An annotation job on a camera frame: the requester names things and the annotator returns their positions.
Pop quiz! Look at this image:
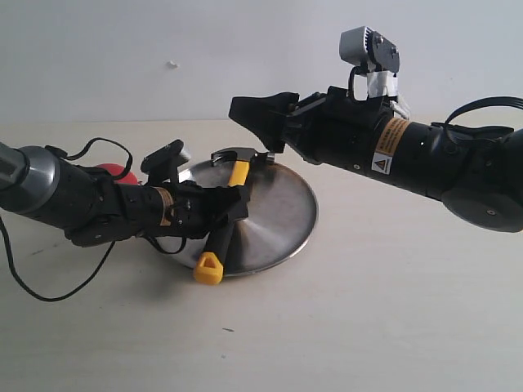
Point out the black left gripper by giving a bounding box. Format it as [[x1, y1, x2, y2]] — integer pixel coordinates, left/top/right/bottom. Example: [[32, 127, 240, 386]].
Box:
[[157, 181, 248, 239]]

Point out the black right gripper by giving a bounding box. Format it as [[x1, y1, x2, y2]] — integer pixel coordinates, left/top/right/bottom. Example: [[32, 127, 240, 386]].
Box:
[[229, 87, 393, 174]]

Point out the yellow black claw hammer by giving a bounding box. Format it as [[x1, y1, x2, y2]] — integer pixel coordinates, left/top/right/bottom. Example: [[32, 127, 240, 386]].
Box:
[[193, 147, 275, 285]]

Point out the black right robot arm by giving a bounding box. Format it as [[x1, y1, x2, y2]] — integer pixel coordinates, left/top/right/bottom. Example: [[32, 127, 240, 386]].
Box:
[[229, 87, 522, 233]]

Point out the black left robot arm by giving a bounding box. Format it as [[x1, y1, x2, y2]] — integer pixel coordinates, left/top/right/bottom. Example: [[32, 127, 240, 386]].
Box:
[[1, 140, 250, 247]]

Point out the red dome push button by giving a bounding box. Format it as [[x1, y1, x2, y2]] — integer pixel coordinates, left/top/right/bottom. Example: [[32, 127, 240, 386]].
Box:
[[93, 163, 140, 185]]

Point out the round stainless steel plate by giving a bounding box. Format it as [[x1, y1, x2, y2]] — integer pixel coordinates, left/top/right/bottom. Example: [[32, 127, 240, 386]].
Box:
[[171, 160, 318, 278]]

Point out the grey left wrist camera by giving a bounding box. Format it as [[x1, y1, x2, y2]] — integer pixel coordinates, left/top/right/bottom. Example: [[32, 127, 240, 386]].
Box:
[[141, 139, 190, 185]]

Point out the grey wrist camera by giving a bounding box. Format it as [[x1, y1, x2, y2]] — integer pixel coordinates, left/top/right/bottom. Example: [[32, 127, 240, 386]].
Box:
[[141, 139, 190, 185], [338, 26, 400, 102]]

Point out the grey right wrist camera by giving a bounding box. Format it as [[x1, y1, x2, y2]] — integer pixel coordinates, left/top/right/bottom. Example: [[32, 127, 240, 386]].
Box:
[[338, 26, 400, 102]]

